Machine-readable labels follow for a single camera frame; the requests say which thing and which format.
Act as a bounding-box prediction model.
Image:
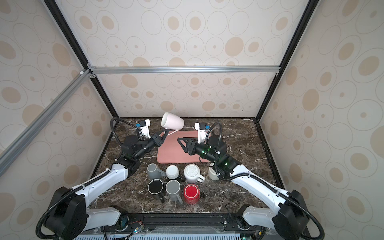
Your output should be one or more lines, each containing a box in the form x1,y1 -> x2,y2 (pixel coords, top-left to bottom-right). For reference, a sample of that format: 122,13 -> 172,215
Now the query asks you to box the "pale pink mug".
161,112 -> 185,131

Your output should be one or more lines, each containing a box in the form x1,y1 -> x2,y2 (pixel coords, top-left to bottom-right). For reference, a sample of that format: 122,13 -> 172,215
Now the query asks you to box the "pink rectangular tray mat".
157,131 -> 200,164

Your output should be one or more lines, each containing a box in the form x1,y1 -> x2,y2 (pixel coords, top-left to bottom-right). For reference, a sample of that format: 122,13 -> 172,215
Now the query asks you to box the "cream mug red inside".
208,163 -> 220,181

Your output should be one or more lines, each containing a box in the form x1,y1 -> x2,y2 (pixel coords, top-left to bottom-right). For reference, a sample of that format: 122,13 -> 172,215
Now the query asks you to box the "white ribbed-bottom mug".
184,164 -> 206,184

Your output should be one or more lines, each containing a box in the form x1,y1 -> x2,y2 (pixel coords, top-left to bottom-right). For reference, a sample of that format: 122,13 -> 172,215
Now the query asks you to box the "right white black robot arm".
177,136 -> 325,240

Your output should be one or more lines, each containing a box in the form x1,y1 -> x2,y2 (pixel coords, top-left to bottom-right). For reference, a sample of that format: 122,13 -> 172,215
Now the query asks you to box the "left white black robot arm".
36,129 -> 169,240

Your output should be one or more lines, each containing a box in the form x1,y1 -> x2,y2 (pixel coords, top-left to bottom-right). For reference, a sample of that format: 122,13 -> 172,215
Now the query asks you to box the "grey mug back row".
147,164 -> 166,181

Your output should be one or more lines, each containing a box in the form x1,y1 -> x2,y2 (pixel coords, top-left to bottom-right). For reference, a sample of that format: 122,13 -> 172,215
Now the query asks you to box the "grey mug row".
166,180 -> 183,205
147,164 -> 166,181

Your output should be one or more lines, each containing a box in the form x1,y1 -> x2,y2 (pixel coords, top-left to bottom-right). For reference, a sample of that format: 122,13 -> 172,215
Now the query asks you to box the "grey mug front row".
166,180 -> 183,205

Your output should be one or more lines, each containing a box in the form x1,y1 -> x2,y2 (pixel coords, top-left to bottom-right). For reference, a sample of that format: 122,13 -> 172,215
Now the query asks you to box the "black mug white rim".
148,179 -> 166,203

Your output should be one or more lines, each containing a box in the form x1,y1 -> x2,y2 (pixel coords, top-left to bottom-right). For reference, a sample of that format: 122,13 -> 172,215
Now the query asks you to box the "left slanted aluminium bar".
1,69 -> 91,175

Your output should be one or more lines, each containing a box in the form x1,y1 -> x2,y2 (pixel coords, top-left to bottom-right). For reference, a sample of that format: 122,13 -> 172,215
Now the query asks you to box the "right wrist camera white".
195,122 -> 210,144

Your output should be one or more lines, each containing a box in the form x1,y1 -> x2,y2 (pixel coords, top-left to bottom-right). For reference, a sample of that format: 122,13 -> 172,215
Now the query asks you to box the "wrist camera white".
195,122 -> 210,144
136,119 -> 151,141

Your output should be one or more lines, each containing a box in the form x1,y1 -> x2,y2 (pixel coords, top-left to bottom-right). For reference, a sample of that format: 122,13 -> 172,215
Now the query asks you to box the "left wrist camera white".
136,119 -> 151,141

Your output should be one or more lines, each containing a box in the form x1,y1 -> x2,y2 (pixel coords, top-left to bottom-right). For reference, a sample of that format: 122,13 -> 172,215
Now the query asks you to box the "white mug black handle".
166,165 -> 186,182

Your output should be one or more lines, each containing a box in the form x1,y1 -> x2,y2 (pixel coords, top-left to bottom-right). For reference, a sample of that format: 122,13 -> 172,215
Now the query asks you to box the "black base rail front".
71,212 -> 310,240

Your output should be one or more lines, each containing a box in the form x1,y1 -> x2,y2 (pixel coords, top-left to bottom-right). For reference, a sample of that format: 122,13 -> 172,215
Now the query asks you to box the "horizontal aluminium frame bar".
91,66 -> 280,74

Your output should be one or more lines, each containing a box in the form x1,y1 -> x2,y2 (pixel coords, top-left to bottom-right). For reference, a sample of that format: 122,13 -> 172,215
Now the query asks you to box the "left black corner post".
43,0 -> 119,117

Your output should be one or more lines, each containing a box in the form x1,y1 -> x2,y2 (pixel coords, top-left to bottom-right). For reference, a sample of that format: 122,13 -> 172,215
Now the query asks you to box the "black corner post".
43,0 -> 119,117
256,0 -> 319,123

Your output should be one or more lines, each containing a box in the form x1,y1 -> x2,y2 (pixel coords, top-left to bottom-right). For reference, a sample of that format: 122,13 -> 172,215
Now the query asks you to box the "right black corner post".
256,0 -> 319,123

